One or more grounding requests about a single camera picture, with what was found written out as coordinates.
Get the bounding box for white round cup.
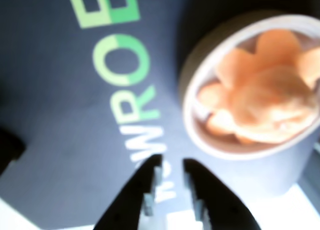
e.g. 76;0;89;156
178;10;320;199

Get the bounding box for orange octopus plush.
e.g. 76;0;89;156
196;29;320;145

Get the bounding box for dark grey WOWROBO logo mat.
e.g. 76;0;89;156
0;0;320;227

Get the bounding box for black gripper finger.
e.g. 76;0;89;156
94;154;164;230
183;159;263;230

